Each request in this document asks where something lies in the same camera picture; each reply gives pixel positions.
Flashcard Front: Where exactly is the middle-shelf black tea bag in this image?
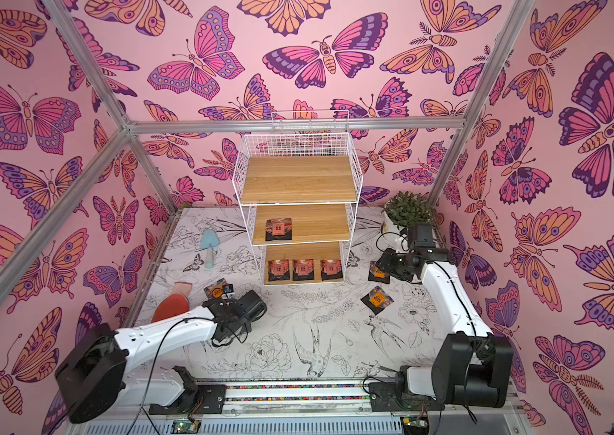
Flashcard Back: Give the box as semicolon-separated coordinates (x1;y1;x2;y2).
204;278;230;300
264;217;292;242

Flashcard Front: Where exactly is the orange jasmine tea bag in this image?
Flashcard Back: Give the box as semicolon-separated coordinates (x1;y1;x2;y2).
368;261;390;285
360;286;393;315

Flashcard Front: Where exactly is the bottom-shelf black tea bag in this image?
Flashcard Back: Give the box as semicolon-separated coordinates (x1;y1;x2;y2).
292;258;315;281
267;259;291;283
321;259;343;282

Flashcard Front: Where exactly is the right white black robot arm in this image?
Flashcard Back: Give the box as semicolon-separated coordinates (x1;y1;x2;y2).
375;223;513;409

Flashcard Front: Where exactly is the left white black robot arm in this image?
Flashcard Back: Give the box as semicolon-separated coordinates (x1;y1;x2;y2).
55;291;267;424

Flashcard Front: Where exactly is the bottom wooden shelf board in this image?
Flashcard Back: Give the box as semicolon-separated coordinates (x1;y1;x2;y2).
261;242;348;286

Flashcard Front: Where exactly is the wooden shelf board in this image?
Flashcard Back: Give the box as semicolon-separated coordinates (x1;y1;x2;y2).
238;155;357;205
261;242;348;286
251;204;351;246

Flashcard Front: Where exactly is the middle wooden shelf board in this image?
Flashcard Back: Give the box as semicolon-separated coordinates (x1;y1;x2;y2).
251;204;351;246

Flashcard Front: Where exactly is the top wooden shelf board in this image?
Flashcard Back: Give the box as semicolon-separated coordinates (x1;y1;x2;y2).
238;155;357;205

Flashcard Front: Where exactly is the green potted plant white pot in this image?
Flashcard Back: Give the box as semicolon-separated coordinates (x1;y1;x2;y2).
382;191;437;249

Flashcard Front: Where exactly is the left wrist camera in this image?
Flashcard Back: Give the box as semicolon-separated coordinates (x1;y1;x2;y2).
222;284;234;299

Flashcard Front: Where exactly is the white wire shelf rack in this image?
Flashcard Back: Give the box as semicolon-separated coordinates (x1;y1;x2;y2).
232;110;363;286

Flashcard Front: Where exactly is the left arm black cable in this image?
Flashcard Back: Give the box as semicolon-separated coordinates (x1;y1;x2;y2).
124;309;264;435

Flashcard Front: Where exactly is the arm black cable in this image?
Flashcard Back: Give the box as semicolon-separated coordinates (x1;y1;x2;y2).
124;309;264;435
360;230;482;435

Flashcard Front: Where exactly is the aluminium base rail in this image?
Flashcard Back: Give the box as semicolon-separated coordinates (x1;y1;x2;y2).
61;378;533;434

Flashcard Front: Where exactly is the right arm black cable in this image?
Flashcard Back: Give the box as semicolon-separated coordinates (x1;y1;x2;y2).
360;230;482;435

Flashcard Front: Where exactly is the aluminium frame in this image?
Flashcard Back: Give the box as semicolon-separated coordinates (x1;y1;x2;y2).
0;1;534;305

